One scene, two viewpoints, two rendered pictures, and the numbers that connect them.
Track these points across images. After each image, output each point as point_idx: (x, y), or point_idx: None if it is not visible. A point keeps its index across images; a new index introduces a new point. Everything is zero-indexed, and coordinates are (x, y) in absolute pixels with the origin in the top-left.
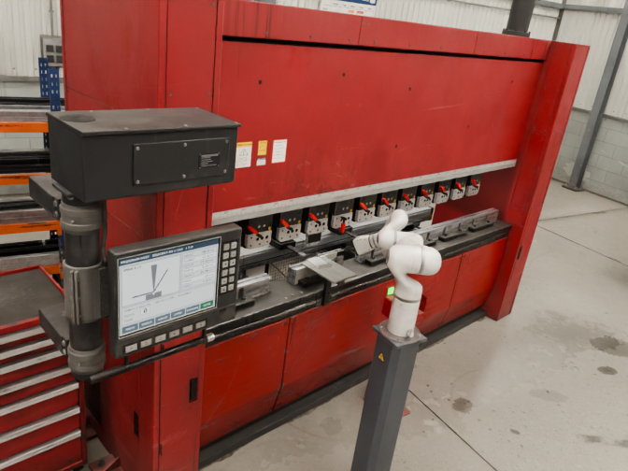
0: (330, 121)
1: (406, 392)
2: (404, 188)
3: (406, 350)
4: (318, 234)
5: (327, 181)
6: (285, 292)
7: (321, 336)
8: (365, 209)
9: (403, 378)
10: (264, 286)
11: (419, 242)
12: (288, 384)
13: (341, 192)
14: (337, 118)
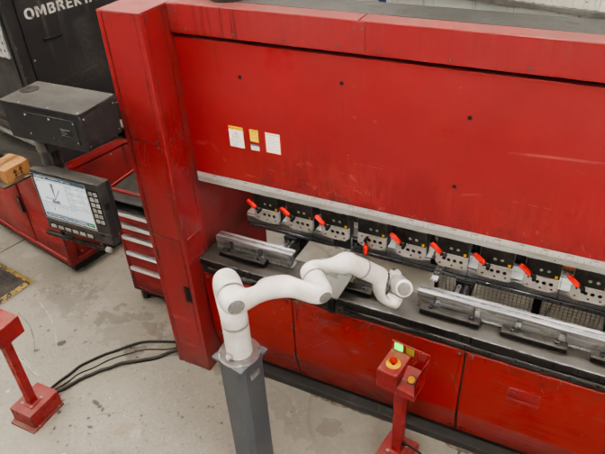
0: (331, 129)
1: (240, 411)
2: (483, 246)
3: (225, 368)
4: (346, 241)
5: (340, 192)
6: (299, 276)
7: (336, 341)
8: (398, 243)
9: (232, 393)
10: (284, 259)
11: (307, 291)
12: (303, 359)
13: (364, 210)
14: (342, 129)
